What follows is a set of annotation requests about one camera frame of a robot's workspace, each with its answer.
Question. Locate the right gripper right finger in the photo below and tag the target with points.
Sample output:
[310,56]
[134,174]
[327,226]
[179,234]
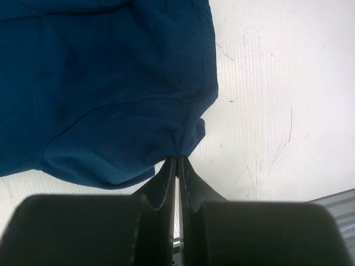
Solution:
[215,231]

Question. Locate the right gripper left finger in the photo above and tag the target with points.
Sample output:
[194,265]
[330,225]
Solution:
[137,229]

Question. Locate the navy blue t-shirt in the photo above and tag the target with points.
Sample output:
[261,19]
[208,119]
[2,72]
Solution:
[98,92]

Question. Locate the aluminium mounting rail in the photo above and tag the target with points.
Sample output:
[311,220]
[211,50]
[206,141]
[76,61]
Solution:
[341,207]

